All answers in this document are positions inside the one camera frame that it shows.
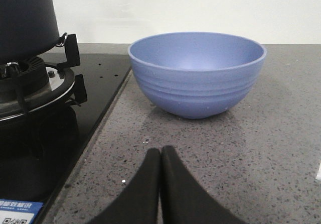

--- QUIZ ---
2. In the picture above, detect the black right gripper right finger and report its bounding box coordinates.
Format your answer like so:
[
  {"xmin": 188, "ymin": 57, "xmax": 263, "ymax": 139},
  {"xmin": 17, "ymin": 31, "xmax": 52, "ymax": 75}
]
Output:
[{"xmin": 160, "ymin": 146, "xmax": 245, "ymax": 223}]

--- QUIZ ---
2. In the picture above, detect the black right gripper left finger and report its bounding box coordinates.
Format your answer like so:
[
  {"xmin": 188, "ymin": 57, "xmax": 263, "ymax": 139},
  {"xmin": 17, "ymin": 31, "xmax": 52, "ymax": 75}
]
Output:
[{"xmin": 89, "ymin": 148, "xmax": 161, "ymax": 223}]

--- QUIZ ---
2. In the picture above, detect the light blue plastic bowl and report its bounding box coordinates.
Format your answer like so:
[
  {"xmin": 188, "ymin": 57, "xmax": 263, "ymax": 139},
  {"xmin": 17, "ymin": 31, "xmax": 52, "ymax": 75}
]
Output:
[{"xmin": 128, "ymin": 32, "xmax": 267, "ymax": 119}]

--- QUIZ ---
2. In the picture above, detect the dark blue cooking pot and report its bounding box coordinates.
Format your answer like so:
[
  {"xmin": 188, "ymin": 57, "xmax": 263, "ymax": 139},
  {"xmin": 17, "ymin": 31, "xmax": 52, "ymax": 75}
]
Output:
[{"xmin": 1, "ymin": 0, "xmax": 60, "ymax": 64}]

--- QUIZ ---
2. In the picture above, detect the black glass gas cooktop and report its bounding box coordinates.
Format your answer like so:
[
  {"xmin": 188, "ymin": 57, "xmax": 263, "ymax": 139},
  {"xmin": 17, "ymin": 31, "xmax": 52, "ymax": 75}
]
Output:
[{"xmin": 1, "ymin": 54, "xmax": 130, "ymax": 223}]

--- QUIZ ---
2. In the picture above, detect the blue energy label sticker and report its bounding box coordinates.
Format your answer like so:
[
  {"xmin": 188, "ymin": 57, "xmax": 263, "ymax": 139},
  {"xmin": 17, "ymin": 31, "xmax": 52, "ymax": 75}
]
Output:
[{"xmin": 0, "ymin": 199, "xmax": 43, "ymax": 224}]

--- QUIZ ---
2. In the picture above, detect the right gas burner with grate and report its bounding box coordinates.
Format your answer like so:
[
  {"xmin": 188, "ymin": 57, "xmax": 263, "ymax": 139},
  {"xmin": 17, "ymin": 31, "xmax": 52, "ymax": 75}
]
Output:
[{"xmin": 1, "ymin": 33, "xmax": 87, "ymax": 122}]

